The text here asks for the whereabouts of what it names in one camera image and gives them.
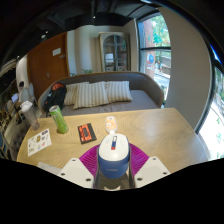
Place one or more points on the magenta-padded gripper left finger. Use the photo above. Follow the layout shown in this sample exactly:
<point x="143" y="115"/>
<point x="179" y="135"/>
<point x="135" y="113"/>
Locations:
<point x="75" y="171"/>

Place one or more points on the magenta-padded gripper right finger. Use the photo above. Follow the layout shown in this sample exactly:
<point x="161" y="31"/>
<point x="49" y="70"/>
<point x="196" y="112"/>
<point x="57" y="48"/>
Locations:
<point x="150" y="170"/>

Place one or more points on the white and blue computer mouse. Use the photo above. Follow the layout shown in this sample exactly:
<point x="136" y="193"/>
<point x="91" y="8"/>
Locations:
<point x="114" y="158"/>

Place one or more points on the black and orange flat box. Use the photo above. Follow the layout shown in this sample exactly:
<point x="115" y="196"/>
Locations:
<point x="87" y="133"/>

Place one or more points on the white sticker sheet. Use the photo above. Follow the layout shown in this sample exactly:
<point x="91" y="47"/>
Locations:
<point x="39" y="142"/>

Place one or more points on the green drink can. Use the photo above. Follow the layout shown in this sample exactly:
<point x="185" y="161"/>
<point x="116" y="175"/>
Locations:
<point x="59" y="120"/>

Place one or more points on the orange and white squeeze bottle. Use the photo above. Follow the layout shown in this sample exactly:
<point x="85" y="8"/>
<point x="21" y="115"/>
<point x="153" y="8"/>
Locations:
<point x="111" y="124"/>

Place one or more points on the clear tumbler with white lid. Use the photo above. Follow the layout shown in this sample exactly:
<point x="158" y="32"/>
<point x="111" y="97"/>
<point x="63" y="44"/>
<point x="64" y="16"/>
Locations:
<point x="30" y="116"/>

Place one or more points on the black and orange backpack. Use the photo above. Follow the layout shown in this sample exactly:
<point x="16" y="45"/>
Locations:
<point x="55" y="97"/>

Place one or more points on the striped cushion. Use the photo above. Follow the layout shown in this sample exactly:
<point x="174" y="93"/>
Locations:
<point x="69" y="94"/>
<point x="119" y="91"/>
<point x="90" y="95"/>

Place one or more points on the bright side window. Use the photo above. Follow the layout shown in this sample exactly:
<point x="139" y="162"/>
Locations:
<point x="215" y="126"/>

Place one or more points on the grey curved sofa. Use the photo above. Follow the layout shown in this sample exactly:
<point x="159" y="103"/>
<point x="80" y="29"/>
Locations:
<point x="143" y="90"/>

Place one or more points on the open laptop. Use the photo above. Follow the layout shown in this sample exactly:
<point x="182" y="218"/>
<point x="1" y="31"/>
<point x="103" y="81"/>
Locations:
<point x="14" y="97"/>

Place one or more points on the person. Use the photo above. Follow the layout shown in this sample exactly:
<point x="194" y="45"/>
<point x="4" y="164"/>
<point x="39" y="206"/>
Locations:
<point x="22" y="87"/>

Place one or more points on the brown wooden door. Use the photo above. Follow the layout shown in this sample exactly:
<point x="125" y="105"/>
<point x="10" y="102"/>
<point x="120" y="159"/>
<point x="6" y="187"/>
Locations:
<point x="43" y="70"/>

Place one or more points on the black framed window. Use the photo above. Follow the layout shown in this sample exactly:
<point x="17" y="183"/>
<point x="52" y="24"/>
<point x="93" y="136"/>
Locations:
<point x="156" y="50"/>

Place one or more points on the white door sign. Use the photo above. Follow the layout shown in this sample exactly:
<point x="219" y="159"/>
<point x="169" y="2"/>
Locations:
<point x="56" y="51"/>

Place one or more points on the glass door cabinet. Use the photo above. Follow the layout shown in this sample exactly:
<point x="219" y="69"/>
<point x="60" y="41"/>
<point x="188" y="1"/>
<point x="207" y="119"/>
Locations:
<point x="114" y="51"/>

